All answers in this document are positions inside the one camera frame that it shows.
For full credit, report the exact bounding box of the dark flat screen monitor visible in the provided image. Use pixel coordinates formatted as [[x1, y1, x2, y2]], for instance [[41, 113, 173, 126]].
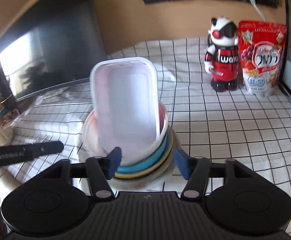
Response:
[[0, 0, 106, 103]]

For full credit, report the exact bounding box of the black checked white tablecloth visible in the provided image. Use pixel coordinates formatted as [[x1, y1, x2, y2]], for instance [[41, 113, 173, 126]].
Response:
[[10, 37, 291, 230]]

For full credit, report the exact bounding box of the blue bowl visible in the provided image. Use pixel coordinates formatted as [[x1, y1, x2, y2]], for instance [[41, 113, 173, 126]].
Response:
[[115, 130, 173, 174]]

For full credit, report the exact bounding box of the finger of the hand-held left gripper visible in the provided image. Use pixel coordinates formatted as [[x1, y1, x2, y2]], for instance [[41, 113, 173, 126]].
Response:
[[25, 141, 64, 158]]

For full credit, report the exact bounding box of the red cereal bag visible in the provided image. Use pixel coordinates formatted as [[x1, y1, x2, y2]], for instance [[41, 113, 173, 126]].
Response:
[[238, 20, 287, 97]]

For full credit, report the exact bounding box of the red black robot toy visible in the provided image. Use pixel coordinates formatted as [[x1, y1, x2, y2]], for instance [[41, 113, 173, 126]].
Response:
[[204, 17, 240, 92]]

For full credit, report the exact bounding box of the white paper bowl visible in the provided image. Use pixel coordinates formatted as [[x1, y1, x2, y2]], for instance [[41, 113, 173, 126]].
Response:
[[82, 110, 170, 166]]

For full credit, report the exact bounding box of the white power cable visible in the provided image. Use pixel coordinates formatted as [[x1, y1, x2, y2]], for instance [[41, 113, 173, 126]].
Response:
[[252, 3, 266, 22]]

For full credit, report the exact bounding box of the cardboard tube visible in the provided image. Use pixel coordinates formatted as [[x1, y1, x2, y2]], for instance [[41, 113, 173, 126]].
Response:
[[0, 169, 21, 196]]

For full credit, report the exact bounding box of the white bowl with yellow rim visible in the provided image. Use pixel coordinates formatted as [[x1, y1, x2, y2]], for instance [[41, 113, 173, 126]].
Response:
[[114, 135, 176, 180]]

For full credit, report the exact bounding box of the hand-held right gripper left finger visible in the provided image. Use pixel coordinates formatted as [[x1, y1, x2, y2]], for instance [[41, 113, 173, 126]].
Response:
[[41, 147, 122, 202]]

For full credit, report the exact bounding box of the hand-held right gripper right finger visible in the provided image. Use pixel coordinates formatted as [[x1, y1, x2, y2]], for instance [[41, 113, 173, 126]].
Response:
[[174, 148, 257, 201]]

